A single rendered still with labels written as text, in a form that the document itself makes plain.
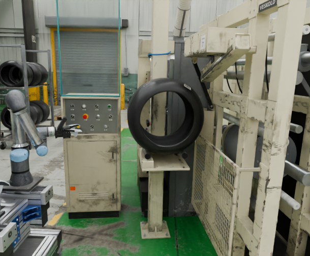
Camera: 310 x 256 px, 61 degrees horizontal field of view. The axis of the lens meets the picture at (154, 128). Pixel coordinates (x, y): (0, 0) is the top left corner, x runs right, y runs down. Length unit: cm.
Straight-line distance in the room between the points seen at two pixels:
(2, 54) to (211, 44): 1159
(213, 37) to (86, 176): 180
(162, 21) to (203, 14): 903
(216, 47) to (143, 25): 950
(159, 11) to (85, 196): 187
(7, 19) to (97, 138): 1052
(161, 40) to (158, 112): 59
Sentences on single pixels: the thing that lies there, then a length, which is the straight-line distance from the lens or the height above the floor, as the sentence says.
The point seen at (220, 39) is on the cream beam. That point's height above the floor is 171.
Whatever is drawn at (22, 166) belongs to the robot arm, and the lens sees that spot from 205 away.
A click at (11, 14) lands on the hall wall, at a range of 1271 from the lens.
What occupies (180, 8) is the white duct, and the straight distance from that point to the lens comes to 271.
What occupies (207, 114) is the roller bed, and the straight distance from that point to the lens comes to 228.
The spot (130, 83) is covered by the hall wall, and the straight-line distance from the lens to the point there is 1097.
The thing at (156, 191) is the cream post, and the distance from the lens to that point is 248.
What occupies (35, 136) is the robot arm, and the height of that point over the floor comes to 105.
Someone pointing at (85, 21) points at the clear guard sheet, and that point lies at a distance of 260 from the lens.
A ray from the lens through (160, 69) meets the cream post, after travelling 223.
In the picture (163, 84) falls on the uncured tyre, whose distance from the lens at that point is 187.
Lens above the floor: 152
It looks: 12 degrees down
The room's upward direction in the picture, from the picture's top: 1 degrees clockwise
